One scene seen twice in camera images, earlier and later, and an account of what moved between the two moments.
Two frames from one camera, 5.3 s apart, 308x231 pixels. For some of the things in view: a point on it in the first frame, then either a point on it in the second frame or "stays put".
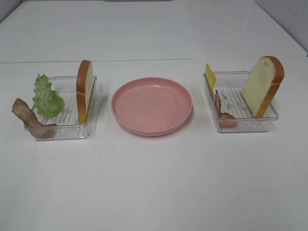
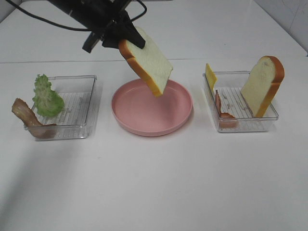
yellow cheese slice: x=210 y=77 stays put
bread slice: x=262 y=84 stays put
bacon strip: x=226 y=120 stays put
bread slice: x=84 y=85 → x=149 y=62
